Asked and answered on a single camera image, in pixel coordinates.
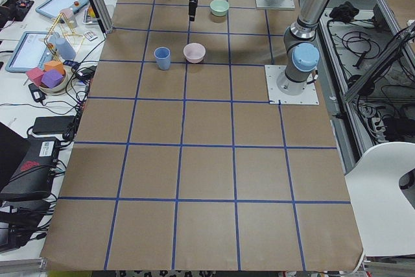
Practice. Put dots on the blue cup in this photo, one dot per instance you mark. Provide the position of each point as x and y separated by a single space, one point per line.
163 58
65 49

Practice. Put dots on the bowl of foam blocks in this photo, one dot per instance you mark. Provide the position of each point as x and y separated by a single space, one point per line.
52 79

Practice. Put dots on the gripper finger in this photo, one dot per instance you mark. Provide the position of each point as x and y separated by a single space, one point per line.
193 4

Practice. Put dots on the white chair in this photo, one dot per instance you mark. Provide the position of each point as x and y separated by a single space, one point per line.
385 217

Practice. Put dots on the pink cup on desk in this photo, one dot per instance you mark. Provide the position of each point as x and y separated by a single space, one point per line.
67 13

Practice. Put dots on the green bowl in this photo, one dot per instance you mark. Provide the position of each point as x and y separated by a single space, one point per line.
219 8

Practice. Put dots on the blue cup on rack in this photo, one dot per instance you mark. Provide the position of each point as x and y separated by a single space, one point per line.
65 49

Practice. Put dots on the gold wire rack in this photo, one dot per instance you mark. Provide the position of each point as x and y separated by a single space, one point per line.
62 28

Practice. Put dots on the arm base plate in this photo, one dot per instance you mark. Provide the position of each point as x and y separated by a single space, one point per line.
283 91
275 4

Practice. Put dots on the pink bowl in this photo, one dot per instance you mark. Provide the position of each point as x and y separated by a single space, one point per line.
194 52

